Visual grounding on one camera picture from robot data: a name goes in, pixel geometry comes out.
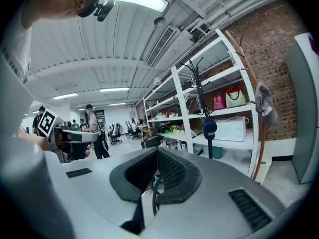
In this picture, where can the ceiling air conditioner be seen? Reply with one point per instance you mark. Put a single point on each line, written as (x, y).
(162, 43)

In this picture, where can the person's left hand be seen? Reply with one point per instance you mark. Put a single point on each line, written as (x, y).
(88, 150)

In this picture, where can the white tote bag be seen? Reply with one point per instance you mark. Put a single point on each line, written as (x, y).
(235, 99)

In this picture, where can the black coat stand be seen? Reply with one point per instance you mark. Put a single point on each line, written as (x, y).
(210, 149)

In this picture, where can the navy blue cap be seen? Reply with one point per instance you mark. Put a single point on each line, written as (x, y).
(210, 128)

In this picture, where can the black head camera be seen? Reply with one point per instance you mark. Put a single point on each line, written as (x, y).
(104, 7)

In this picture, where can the grey pendant lamp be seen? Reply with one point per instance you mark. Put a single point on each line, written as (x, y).
(159, 21)

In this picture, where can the white floor box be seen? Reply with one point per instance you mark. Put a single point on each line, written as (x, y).
(264, 168)

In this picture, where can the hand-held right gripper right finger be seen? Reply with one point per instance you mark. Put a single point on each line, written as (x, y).
(211, 208)

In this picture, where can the white paper bag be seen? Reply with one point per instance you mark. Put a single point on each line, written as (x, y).
(229, 131)

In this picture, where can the teal bucket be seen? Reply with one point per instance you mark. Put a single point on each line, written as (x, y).
(218, 153)

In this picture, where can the white dome camera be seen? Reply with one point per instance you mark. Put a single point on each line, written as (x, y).
(157, 81)

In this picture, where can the grey cap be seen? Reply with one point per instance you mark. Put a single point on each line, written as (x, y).
(265, 106)

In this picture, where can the white metal shelving unit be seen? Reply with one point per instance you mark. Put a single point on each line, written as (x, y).
(182, 103)

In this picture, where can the black visitor chair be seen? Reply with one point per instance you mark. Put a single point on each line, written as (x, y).
(152, 139)

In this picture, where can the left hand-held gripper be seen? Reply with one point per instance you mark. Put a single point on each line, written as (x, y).
(46, 122)

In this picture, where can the black office chair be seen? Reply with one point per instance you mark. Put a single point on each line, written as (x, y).
(115, 133)
(132, 132)

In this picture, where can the person's white t-shirt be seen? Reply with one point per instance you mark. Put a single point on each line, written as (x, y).
(15, 46)

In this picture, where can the person's head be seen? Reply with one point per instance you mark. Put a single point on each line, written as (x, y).
(54, 1)

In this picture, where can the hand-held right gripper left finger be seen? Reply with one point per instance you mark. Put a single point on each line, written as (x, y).
(94, 195)

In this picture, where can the wooden coat stand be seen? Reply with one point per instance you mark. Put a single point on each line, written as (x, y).
(262, 146)

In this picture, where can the pink handbag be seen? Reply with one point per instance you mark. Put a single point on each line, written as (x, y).
(219, 103)

